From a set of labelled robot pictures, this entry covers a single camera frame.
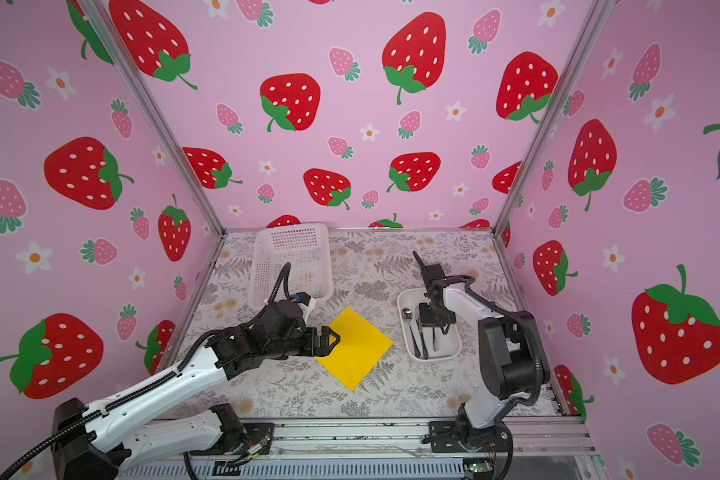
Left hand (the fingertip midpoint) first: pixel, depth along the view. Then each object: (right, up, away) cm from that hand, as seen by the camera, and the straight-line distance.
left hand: (330, 338), depth 74 cm
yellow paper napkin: (+7, -8, +20) cm, 22 cm away
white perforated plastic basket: (-16, +24, +40) cm, 50 cm away
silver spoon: (+22, +2, +21) cm, 31 cm away
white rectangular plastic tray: (+27, -6, +16) cm, 32 cm away
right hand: (+29, +1, +18) cm, 35 cm away
